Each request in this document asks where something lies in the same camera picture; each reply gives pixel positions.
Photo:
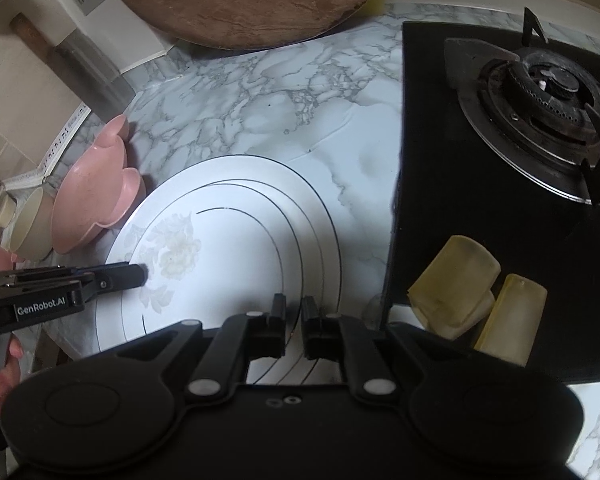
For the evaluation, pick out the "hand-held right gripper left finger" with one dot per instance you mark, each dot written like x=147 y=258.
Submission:
x=278 y=325

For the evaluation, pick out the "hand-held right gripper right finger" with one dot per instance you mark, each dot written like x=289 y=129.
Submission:
x=311 y=327

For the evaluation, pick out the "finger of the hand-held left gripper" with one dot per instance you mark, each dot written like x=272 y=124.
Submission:
x=122 y=277

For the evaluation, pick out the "cream bowl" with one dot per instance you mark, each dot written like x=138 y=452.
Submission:
x=27 y=225

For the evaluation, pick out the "pink bear-shaped bowl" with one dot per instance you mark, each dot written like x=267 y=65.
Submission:
x=92 y=200

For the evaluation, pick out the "white floral plate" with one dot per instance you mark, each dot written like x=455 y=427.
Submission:
x=240 y=240

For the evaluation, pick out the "person's left hand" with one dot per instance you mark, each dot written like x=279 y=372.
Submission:
x=7 y=377

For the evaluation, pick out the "small cream cup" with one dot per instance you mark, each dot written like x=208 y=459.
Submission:
x=4 y=212

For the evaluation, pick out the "white patterned edge strip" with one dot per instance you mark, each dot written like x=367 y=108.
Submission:
x=55 y=152

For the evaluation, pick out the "yellowish translucent plastic cover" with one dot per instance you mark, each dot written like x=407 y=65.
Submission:
x=512 y=320
x=455 y=275

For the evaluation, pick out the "black glass gas stove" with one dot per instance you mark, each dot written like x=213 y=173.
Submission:
x=430 y=160

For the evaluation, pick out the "round wooden cutting board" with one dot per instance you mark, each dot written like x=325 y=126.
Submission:
x=240 y=0

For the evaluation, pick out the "gas burner pan support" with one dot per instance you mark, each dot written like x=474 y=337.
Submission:
x=545 y=100

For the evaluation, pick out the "yellow sponge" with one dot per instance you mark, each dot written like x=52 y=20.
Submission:
x=372 y=0

